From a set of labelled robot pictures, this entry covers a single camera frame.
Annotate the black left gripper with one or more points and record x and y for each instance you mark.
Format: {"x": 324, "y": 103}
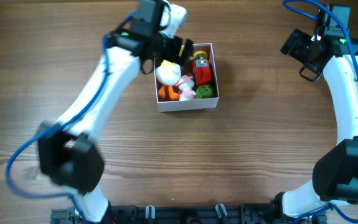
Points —
{"x": 175, "y": 48}

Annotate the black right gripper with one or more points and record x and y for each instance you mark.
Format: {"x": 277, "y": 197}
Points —
{"x": 295, "y": 45}

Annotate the yellow wooden rattle drum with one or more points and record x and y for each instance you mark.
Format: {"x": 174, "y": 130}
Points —
{"x": 200, "y": 54}

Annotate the red toy fire truck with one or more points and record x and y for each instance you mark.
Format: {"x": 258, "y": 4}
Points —
{"x": 202, "y": 72}

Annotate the white plush duck yellow hat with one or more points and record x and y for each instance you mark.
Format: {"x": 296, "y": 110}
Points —
{"x": 168, "y": 74}

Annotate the green numbered ball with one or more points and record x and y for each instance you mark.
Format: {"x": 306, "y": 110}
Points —
{"x": 205, "y": 91}

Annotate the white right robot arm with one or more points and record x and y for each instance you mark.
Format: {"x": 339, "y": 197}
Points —
{"x": 334, "y": 181}

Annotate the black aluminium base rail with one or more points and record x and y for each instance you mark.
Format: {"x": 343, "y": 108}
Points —
{"x": 218, "y": 214}

